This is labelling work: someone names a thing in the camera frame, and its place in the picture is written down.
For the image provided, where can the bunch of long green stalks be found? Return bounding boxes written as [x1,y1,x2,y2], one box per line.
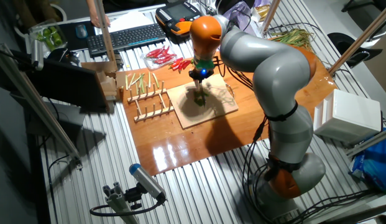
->
[269,27,315,53]

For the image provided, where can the black computer keyboard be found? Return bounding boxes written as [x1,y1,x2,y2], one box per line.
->
[86,23,167,58]

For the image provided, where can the blue plastic bag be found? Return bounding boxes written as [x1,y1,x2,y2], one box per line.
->
[349,128,386,193]

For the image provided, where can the steel handled cleaver knife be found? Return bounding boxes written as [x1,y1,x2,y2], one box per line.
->
[193,79,209,107]

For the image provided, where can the clear container of green peppers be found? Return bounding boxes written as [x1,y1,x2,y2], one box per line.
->
[28,19,68,52]

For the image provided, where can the black computer monitor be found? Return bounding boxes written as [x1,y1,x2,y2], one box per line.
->
[23,55,110,113]

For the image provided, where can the grey computer mouse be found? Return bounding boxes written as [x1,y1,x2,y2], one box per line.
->
[75,24,88,40]

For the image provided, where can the black office chair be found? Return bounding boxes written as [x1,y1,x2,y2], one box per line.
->
[341,0,386,13]
[328,32,384,68]

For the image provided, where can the silver camera on frame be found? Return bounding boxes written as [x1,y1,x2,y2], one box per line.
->
[30,39,45,72]

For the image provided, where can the green chili pepper pieces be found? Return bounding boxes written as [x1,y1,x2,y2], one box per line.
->
[192,90,209,107]

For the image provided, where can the white paper sheet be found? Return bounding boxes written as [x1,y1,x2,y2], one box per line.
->
[96,11,157,34]

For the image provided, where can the person's bare forearm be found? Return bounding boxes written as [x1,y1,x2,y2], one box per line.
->
[86,0,99,16]

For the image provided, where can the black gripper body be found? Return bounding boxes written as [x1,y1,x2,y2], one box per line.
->
[188,68,215,83]

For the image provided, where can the aluminium frame post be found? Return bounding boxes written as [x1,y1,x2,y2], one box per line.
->
[92,0,118,65]
[344,126,386,158]
[260,0,281,35]
[328,2,386,75]
[0,43,83,170]

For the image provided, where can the yellowish plastic packet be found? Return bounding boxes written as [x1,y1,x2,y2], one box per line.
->
[253,3,272,23]

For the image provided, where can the brown cardboard box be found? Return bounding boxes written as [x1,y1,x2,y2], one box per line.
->
[80,60,127,102]

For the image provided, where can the black camera cable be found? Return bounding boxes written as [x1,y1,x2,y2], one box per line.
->
[89,198,165,217]

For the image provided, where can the wooden cutting board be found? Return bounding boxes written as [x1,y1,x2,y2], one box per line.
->
[166,73,239,130]

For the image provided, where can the aluminium camera mount profile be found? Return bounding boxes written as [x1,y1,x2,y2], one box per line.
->
[102,182,140,224]

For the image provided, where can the orange and black teach pendant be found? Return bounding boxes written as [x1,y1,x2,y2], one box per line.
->
[155,0,203,37]

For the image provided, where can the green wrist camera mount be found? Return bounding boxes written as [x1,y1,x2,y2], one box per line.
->
[194,58,216,71]

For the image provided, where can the wooden peg dish rack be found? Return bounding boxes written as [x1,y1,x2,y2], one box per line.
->
[127,80,175,123]

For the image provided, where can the black mouse mat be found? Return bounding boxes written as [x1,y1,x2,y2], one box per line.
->
[57,21,99,52]

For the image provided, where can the white foam box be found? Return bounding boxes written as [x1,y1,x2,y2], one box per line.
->
[313,88,383,144]

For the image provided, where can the silver camera with blue cap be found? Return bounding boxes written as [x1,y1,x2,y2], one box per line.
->
[129,163,167,203]

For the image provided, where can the clear bag of red chilies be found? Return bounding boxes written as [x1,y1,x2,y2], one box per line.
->
[140,44,178,72]

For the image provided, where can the person's bare hand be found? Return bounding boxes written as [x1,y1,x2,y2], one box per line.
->
[89,12,111,29]

